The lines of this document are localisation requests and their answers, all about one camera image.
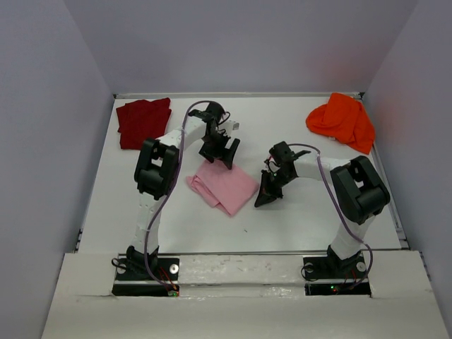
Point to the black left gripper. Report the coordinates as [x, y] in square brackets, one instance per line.
[215, 150]

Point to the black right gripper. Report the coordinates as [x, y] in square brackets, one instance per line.
[272, 183]

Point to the pink t shirt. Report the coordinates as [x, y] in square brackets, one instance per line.
[226, 189]

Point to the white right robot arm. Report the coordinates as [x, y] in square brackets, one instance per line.
[354, 186]

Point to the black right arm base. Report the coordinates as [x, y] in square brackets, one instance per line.
[329, 275]

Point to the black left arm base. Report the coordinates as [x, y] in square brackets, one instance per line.
[139, 275]

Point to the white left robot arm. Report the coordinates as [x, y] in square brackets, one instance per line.
[160, 162]

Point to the dark red folded t shirt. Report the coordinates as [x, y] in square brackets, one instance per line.
[142, 119]

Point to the orange t shirt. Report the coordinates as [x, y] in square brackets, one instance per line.
[345, 119]

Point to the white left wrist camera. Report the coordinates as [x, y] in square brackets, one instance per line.
[231, 125]

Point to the aluminium table front rail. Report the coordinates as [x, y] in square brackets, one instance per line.
[245, 253]

